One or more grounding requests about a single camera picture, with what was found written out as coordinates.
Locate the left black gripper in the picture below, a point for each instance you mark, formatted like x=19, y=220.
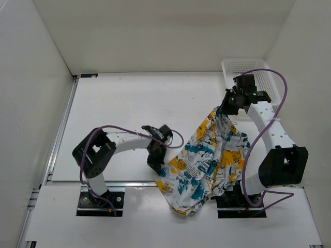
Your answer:
x=155, y=164

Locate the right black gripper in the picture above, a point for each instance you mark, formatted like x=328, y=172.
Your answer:
x=224, y=109

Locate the white yellow teal printed shorts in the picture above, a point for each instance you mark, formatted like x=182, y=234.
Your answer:
x=211, y=161

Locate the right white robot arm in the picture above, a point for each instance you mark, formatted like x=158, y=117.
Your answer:
x=285, y=162

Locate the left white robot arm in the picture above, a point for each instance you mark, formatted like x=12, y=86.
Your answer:
x=94, y=152

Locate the white perforated plastic basket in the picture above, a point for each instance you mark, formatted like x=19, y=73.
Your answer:
x=263, y=79

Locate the small black label tag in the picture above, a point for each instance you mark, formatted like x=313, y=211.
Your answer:
x=89, y=75

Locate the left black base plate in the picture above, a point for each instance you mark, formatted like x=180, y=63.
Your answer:
x=89, y=205

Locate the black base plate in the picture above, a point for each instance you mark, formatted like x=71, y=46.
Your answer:
x=233, y=205
x=89, y=205

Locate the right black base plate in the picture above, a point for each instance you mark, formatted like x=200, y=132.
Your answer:
x=233, y=205

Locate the aluminium frame rail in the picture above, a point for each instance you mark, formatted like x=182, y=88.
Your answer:
x=180, y=100

